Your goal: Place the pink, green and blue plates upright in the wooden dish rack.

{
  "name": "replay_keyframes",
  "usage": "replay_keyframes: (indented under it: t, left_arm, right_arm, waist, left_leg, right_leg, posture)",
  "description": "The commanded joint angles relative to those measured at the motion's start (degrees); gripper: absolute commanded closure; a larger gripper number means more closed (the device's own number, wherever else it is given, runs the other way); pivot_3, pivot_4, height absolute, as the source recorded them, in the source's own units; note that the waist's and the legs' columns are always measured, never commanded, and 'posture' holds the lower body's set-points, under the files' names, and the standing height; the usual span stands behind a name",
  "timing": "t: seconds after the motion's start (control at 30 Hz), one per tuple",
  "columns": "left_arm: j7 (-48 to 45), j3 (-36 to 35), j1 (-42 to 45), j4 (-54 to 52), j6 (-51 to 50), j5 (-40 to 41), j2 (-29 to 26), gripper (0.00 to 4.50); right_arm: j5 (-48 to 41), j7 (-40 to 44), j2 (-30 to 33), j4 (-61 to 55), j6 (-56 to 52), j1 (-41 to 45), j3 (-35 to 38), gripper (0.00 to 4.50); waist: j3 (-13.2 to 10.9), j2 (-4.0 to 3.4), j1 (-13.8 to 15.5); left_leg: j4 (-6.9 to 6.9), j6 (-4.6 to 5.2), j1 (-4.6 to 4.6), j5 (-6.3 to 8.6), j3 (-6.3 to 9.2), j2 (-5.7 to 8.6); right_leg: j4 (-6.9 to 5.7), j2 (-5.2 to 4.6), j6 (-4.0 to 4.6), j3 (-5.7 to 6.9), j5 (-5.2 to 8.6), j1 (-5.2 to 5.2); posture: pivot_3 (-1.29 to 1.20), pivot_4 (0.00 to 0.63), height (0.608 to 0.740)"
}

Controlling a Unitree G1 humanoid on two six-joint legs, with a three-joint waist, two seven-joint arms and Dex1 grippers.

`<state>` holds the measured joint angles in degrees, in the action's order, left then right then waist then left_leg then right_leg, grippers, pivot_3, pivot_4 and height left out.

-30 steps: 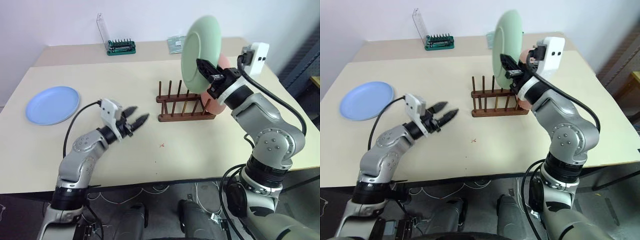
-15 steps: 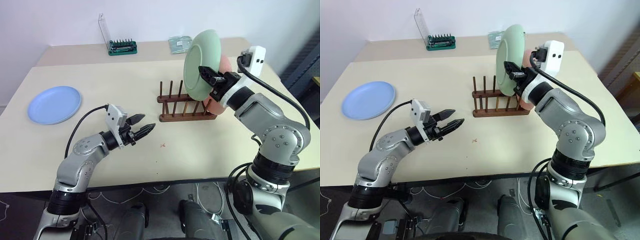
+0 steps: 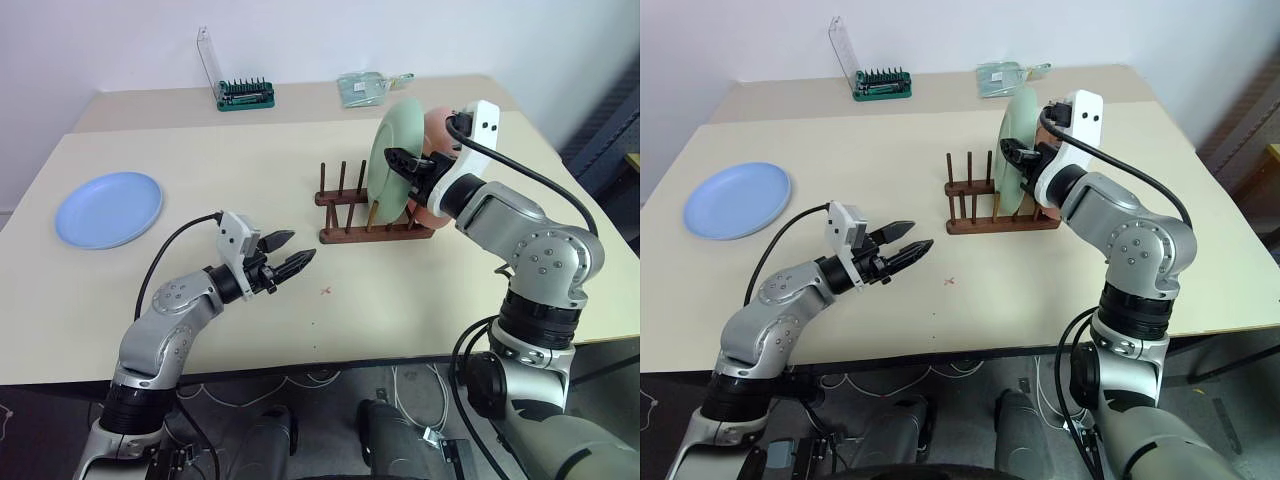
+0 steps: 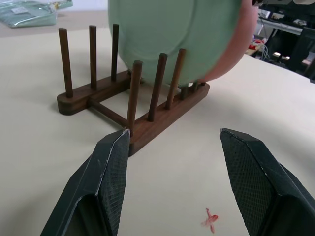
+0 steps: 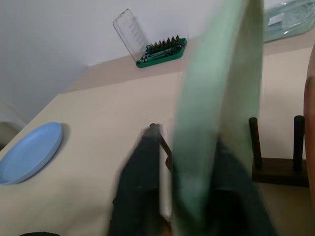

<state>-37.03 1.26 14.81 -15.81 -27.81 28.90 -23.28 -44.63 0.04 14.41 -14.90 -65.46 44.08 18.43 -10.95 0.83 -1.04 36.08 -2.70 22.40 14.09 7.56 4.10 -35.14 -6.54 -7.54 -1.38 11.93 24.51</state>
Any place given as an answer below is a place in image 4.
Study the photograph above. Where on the black metal shelf frame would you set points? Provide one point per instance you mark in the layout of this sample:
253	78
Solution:
295	44

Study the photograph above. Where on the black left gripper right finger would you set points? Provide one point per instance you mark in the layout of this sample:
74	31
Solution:
261	182

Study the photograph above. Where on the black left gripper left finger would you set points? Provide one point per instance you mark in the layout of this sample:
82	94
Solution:
98	186

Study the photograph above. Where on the clear plastic bag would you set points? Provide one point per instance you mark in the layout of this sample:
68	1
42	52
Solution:
29	12

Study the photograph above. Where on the pink plate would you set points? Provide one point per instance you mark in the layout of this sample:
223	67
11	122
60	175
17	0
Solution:
233	46

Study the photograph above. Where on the green plate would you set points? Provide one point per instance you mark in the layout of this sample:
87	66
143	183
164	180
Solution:
162	41

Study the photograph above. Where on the dark wooden dish rack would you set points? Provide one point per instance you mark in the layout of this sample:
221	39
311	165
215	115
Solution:
152	108

